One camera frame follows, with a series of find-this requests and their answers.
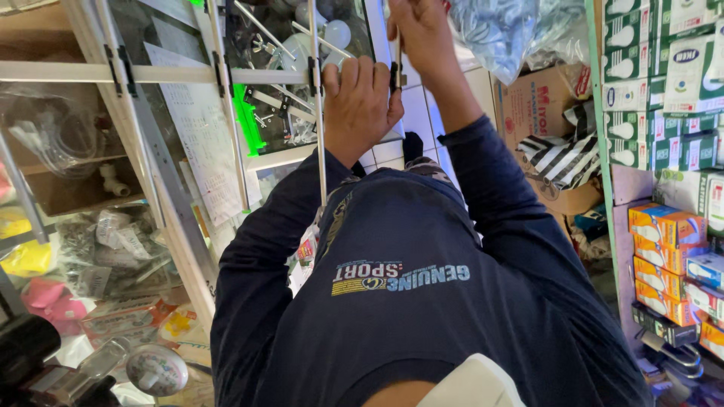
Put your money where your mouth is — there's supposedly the person's left hand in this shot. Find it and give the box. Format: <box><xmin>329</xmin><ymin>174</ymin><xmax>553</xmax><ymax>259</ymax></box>
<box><xmin>322</xmin><ymin>55</ymin><xmax>406</xmax><ymax>170</ymax></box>

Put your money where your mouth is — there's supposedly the person's right hand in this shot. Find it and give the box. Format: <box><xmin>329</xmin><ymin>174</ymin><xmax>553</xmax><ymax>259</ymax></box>
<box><xmin>387</xmin><ymin>0</ymin><xmax>454</xmax><ymax>92</ymax></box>

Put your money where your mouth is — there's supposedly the silver screwdriver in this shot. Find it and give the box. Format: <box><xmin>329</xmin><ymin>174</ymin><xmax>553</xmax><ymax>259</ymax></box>
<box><xmin>393</xmin><ymin>28</ymin><xmax>405</xmax><ymax>92</ymax></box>

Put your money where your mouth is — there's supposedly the aluminium rod rack frame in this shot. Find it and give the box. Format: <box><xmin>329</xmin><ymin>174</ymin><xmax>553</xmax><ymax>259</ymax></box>
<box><xmin>0</xmin><ymin>0</ymin><xmax>409</xmax><ymax>249</ymax></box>

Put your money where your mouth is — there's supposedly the clear bag of blue parts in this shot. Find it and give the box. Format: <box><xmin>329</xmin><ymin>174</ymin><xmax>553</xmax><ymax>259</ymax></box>
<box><xmin>448</xmin><ymin>0</ymin><xmax>590</xmax><ymax>87</ymax></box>

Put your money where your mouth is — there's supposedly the black sock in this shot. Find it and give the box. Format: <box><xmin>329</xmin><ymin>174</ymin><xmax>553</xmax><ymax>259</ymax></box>
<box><xmin>402</xmin><ymin>131</ymin><xmax>425</xmax><ymax>166</ymax></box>

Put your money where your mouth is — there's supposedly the brown cardboard carton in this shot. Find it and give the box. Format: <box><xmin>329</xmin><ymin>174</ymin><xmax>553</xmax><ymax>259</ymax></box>
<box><xmin>493</xmin><ymin>63</ymin><xmax>605</xmax><ymax>217</ymax></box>

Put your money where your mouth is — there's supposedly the bright green plastic part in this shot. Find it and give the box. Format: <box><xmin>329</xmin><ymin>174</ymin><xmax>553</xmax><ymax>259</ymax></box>
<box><xmin>233</xmin><ymin>84</ymin><xmax>268</xmax><ymax>158</ymax></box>

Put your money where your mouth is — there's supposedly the black white striped bag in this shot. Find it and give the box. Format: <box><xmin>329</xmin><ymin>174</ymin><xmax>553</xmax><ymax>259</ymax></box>
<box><xmin>516</xmin><ymin>101</ymin><xmax>601</xmax><ymax>192</ymax></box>

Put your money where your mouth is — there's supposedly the white printed paper sheet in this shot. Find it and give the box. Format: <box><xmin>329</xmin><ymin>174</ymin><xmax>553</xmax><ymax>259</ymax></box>
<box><xmin>143</xmin><ymin>42</ymin><xmax>264</xmax><ymax>228</ymax></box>

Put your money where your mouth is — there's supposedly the stack of green white boxes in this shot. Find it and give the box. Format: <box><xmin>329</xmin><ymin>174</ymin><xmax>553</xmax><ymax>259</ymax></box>
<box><xmin>601</xmin><ymin>0</ymin><xmax>724</xmax><ymax>173</ymax></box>

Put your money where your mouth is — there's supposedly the navy long-sleeve shirt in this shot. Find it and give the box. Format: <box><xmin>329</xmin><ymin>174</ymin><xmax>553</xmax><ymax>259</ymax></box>
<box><xmin>210</xmin><ymin>116</ymin><xmax>656</xmax><ymax>407</ymax></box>

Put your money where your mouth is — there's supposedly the stack of orange bulb boxes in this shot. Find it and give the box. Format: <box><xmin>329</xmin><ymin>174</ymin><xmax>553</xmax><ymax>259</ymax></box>
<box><xmin>627</xmin><ymin>202</ymin><xmax>724</xmax><ymax>363</ymax></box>

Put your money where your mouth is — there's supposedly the coil of clear tubing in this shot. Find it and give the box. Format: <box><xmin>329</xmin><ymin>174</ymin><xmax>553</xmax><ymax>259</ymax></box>
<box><xmin>2</xmin><ymin>95</ymin><xmax>109</xmax><ymax>181</ymax></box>

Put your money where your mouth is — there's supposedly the heap of clear hardware bags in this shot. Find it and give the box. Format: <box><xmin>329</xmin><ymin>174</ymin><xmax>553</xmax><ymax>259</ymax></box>
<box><xmin>55</xmin><ymin>205</ymin><xmax>173</xmax><ymax>297</ymax></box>

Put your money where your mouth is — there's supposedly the long black box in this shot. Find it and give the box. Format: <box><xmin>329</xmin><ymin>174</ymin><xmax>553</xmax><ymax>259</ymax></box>
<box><xmin>631</xmin><ymin>301</ymin><xmax>700</xmax><ymax>349</ymax></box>

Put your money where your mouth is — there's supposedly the white round patterned lid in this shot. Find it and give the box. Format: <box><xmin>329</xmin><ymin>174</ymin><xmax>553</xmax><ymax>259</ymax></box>
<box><xmin>125</xmin><ymin>344</ymin><xmax>189</xmax><ymax>398</ymax></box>

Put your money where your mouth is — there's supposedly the silver padlock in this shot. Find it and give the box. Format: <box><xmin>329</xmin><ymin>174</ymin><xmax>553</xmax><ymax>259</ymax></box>
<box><xmin>639</xmin><ymin>330</ymin><xmax>706</xmax><ymax>381</ymax></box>

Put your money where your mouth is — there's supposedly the yellow plastic bag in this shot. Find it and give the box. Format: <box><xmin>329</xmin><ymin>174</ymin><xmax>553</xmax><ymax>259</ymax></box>
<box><xmin>0</xmin><ymin>206</ymin><xmax>53</xmax><ymax>279</ymax></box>

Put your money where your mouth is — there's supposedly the pink plastic bag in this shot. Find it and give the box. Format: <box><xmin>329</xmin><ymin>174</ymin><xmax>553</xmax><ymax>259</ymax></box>
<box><xmin>21</xmin><ymin>276</ymin><xmax>89</xmax><ymax>335</ymax></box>

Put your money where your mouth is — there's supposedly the black round object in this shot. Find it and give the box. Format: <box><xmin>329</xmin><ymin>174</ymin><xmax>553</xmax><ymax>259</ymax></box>
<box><xmin>0</xmin><ymin>312</ymin><xmax>62</xmax><ymax>392</ymax></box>

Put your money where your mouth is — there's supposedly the white neck mount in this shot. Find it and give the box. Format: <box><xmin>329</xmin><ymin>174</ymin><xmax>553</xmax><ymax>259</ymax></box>
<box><xmin>416</xmin><ymin>353</ymin><xmax>528</xmax><ymax>407</ymax></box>

